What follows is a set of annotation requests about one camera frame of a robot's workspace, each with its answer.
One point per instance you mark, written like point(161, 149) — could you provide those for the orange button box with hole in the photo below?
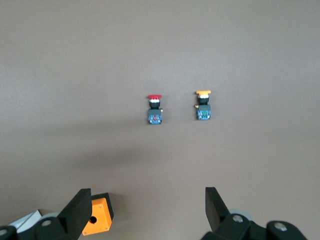
point(100, 210)

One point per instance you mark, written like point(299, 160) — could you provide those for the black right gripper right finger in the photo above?
point(216, 212)

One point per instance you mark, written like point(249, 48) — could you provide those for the red mushroom push button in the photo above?
point(154, 113)

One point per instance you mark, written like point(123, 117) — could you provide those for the yellow mushroom push button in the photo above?
point(203, 110)

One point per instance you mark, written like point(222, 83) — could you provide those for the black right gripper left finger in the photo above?
point(75, 212)

